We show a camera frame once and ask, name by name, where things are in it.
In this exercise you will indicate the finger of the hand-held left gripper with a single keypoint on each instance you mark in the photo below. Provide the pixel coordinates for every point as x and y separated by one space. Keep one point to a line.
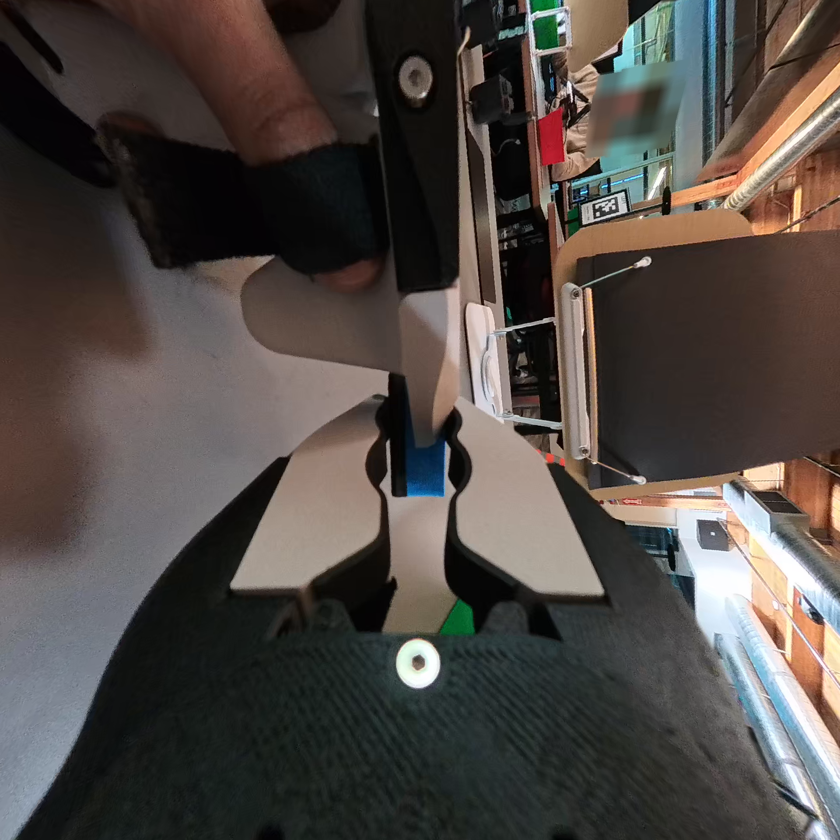
430 354

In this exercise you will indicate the person's left hand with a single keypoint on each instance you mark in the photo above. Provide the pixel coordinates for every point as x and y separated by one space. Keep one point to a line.
262 79

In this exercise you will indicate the green plastic bin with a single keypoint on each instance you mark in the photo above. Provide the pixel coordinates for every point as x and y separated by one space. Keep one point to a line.
550 26
457 617

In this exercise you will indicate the grey desk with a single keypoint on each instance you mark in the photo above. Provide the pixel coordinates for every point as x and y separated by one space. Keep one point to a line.
98 407

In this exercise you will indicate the blue and black eraser block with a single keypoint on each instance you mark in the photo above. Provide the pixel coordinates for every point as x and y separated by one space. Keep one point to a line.
426 469

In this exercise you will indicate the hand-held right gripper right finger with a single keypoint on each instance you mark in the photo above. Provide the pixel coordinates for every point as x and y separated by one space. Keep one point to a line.
525 518

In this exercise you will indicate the red plastic bin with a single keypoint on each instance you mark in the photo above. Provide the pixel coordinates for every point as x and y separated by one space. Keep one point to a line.
552 134

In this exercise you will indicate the black board with cardboard backing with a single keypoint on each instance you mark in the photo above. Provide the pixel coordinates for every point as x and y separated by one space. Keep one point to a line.
709 354

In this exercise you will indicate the small marker sign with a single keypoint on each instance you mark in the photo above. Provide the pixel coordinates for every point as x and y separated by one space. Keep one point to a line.
604 208

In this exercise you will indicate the black battery charger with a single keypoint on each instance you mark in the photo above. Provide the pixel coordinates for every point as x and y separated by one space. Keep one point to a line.
495 98
479 23

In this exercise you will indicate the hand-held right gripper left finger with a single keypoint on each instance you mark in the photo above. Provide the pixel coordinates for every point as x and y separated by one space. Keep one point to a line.
315 512

